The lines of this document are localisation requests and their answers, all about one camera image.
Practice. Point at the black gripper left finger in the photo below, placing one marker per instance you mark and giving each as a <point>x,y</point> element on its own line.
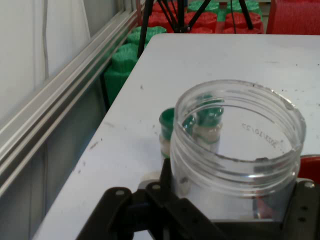
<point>150,215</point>

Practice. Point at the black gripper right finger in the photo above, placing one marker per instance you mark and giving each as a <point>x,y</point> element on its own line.
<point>305,212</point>

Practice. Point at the clear plastic jar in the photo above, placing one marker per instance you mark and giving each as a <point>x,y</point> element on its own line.
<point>190,160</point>

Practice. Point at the red bowl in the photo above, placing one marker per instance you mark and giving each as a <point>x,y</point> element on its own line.
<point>311,167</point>

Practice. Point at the green-capped spice bottle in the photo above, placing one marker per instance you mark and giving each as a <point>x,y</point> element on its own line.
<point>166,125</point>
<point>208,117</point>

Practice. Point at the green foam puzzle piece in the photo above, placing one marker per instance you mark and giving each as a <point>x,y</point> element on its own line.
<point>122,65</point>
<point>240,11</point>

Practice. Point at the black tripod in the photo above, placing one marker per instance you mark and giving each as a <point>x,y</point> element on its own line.
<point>143,32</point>

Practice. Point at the large red foam block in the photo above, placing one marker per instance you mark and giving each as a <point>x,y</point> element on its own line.
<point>292,17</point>

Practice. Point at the red foam puzzle tiles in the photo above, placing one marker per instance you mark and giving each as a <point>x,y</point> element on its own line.
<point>205,22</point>

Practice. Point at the aluminium rail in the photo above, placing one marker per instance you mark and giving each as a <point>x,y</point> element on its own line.
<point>62,85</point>

